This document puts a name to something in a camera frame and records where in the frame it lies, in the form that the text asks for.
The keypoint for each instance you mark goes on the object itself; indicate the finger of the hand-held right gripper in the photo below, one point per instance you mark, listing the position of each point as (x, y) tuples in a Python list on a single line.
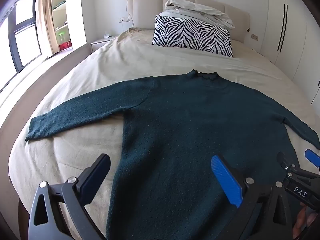
[(313, 157), (287, 166)]

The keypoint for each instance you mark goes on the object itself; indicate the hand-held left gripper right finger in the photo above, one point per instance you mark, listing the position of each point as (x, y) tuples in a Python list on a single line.
[(226, 180)]

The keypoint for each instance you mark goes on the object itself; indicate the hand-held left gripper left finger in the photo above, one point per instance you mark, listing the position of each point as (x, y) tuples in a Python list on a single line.
[(93, 180)]

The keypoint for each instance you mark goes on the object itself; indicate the dark teal sweater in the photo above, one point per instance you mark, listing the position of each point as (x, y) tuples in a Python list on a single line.
[(175, 117)]

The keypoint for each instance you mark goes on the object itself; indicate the person's right hand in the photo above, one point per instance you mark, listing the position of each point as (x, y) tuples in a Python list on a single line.
[(303, 217)]

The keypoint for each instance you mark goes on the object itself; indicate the beige bed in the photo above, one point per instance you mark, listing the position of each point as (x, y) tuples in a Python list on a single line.
[(105, 62)]

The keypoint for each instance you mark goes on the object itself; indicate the white wardrobe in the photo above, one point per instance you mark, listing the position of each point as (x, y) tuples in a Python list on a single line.
[(297, 30)]

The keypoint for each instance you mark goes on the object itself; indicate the white nightstand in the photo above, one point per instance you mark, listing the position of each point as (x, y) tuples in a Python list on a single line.
[(100, 43)]

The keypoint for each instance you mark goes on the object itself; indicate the red box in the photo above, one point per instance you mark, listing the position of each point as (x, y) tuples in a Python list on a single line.
[(63, 46)]

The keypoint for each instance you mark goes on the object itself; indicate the small white nightstand item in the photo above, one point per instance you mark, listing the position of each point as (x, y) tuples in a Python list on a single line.
[(107, 35)]

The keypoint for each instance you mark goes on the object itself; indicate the zebra print pillow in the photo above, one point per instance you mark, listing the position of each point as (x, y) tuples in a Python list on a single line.
[(192, 35)]

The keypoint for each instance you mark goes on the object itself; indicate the green lamp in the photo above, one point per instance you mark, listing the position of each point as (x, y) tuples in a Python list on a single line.
[(61, 33)]

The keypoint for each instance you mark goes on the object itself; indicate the black framed window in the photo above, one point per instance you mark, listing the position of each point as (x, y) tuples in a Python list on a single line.
[(23, 35)]

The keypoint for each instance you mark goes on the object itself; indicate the beige curtain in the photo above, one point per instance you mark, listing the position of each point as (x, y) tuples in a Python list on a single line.
[(46, 17)]

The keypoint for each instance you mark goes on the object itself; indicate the folded white duvet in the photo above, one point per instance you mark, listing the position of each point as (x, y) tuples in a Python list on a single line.
[(197, 11)]

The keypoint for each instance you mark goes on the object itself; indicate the wall switch plate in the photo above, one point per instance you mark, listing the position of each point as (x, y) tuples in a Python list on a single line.
[(254, 37)]

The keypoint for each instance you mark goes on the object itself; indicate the wall socket panel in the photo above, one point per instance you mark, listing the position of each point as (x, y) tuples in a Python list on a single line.
[(124, 19)]

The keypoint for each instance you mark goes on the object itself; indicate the white wall shelf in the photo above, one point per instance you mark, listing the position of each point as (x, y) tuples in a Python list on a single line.
[(61, 10)]

